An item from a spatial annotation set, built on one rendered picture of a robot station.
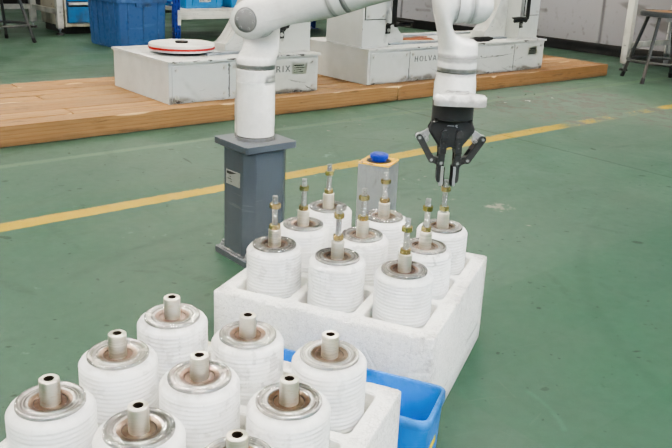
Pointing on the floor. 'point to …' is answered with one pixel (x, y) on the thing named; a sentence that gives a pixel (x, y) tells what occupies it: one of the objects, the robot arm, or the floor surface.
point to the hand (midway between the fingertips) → (446, 175)
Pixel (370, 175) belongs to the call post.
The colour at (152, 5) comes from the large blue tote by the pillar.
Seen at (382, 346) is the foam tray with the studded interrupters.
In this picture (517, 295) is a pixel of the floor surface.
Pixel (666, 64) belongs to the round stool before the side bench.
